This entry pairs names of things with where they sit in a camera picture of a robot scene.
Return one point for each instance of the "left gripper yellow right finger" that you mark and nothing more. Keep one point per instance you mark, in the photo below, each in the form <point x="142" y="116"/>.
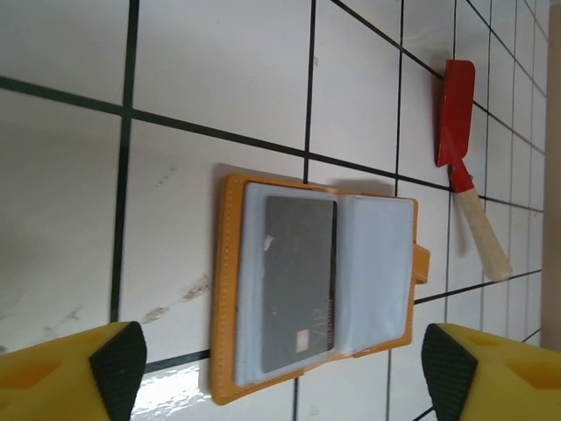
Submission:
<point x="517" y="381"/>

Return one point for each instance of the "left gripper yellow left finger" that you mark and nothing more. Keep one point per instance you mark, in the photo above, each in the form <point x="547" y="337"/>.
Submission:
<point x="48" y="381"/>

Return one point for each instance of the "dark grey VIP card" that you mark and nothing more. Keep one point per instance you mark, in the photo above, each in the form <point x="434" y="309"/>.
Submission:
<point x="298" y="280"/>

